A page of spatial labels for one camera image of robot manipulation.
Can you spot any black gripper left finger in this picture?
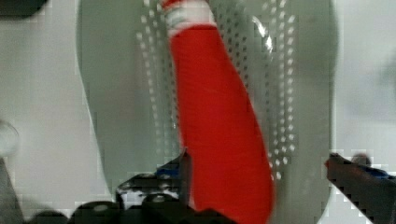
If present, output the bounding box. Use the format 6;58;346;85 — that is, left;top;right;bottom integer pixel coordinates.
116;150;191;209

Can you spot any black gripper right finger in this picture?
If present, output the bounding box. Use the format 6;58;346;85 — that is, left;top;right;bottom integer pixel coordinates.
324;153;396;224

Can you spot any red plush ketchup bottle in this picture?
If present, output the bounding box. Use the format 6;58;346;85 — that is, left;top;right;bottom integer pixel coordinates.
161;0;274;224

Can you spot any grey-green perforated strainer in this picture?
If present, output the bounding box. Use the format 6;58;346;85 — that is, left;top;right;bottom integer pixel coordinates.
77;0;337;224

